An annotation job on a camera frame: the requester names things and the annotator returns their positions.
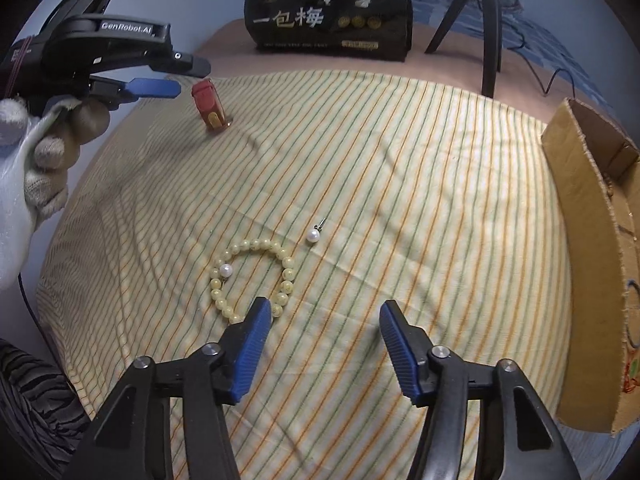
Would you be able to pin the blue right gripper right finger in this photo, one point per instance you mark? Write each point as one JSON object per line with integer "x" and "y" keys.
{"x": 408, "y": 347}

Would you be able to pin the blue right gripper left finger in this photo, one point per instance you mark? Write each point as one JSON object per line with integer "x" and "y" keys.
{"x": 243, "y": 343}

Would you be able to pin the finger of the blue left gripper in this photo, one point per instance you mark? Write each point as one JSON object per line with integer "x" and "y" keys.
{"x": 113, "y": 93}

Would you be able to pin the single pearl earring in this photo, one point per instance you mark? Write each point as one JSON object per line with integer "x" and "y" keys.
{"x": 314, "y": 233}

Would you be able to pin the white gloved left hand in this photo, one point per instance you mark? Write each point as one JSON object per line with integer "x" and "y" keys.
{"x": 36, "y": 154}

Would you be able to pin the striped yellow cloth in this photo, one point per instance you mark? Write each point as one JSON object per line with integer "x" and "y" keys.
{"x": 434, "y": 196}

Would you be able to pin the black snack bag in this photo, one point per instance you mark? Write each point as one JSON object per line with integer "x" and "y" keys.
{"x": 378, "y": 29}

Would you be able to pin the cardboard box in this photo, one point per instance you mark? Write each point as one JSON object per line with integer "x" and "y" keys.
{"x": 595, "y": 168}

